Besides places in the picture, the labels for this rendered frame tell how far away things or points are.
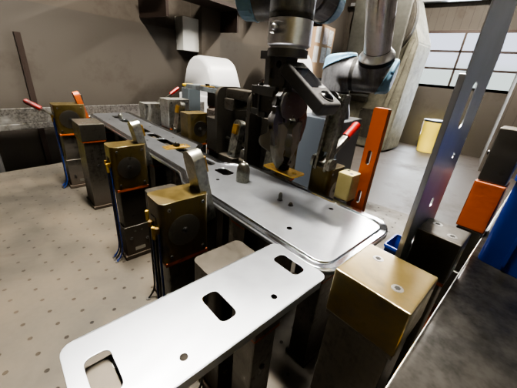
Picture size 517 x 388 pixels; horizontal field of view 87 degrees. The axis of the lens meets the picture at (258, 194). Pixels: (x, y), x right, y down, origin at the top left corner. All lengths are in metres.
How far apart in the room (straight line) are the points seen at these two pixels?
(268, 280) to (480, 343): 0.22
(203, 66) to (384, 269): 3.15
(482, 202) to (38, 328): 0.90
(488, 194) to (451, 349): 0.29
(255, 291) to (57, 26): 3.06
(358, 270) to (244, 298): 0.13
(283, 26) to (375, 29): 0.55
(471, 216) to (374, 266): 0.27
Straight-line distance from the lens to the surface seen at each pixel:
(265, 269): 0.39
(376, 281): 0.32
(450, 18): 7.14
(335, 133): 0.64
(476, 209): 0.56
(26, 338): 0.81
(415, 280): 0.34
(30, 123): 2.34
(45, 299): 0.88
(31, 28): 3.17
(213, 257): 0.43
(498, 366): 0.35
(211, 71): 3.31
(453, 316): 0.37
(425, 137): 6.48
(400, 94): 5.66
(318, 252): 0.44
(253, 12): 0.68
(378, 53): 1.05
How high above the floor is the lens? 1.25
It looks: 24 degrees down
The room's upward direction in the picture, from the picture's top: 5 degrees clockwise
